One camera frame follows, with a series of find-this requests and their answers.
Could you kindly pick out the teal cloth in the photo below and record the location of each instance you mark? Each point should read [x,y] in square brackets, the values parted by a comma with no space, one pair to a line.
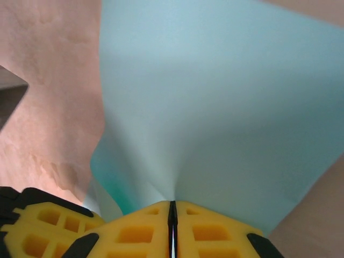
[201,94]

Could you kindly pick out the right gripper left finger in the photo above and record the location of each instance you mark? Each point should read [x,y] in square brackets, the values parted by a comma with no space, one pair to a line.
[158,228]

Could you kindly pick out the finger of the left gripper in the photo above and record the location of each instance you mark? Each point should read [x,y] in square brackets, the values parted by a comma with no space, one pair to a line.
[16,242]
[88,221]

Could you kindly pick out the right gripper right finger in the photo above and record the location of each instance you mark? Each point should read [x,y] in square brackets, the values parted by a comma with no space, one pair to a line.
[185,228]

